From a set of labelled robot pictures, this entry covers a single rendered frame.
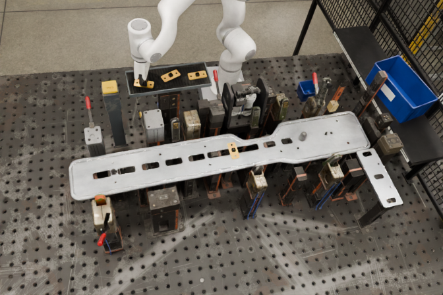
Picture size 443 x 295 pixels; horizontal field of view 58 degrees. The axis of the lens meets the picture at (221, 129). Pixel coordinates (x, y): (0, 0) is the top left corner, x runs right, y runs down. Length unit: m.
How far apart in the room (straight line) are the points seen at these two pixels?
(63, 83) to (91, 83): 0.16
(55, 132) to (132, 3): 2.02
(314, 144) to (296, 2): 2.53
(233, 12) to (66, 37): 2.20
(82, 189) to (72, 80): 0.90
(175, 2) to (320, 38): 2.57
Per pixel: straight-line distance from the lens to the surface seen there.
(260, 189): 1.71
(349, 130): 2.03
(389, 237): 2.21
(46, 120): 2.32
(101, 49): 3.59
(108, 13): 3.90
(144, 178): 1.72
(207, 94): 2.22
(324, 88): 1.93
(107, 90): 1.78
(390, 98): 2.13
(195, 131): 1.80
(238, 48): 1.92
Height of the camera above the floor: 2.54
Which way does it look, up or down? 56 degrees down
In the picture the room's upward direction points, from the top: 11 degrees clockwise
